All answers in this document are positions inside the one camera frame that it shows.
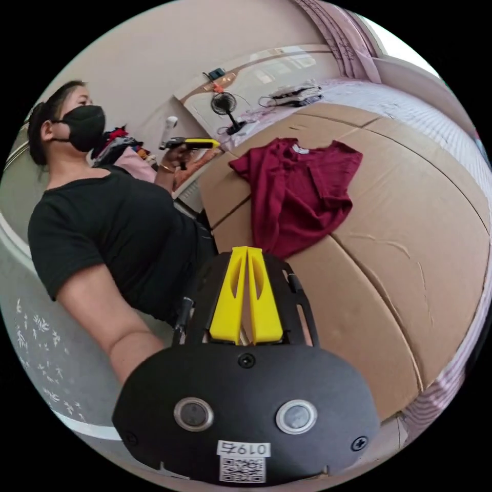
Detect person's body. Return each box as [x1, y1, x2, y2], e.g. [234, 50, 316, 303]
[26, 79, 217, 331]

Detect maroon t-shirt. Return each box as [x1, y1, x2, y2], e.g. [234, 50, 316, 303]
[228, 137, 364, 260]

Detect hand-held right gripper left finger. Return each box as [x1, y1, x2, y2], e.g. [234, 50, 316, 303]
[209, 247, 247, 344]

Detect colourful pile of clothes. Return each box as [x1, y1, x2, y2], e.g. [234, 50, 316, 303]
[91, 124, 159, 171]

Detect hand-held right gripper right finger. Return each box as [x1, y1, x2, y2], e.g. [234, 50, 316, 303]
[247, 248, 284, 345]

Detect person's left hand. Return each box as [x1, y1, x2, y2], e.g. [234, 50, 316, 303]
[162, 147, 194, 172]

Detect person's right forearm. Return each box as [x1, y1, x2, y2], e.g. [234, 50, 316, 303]
[107, 315, 167, 386]

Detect window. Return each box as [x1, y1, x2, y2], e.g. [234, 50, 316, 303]
[368, 14, 443, 77]

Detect person's left forearm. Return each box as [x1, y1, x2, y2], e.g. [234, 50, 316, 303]
[153, 164, 178, 190]

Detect pile of folded pale clothes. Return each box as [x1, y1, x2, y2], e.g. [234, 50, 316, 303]
[268, 78, 323, 108]

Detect pink curtain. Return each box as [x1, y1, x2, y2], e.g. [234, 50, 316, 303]
[295, 0, 382, 84]

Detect flat brown cardboard board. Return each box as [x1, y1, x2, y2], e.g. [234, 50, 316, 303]
[197, 101, 492, 423]

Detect small black fan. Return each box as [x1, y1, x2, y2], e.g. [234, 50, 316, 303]
[210, 92, 248, 136]

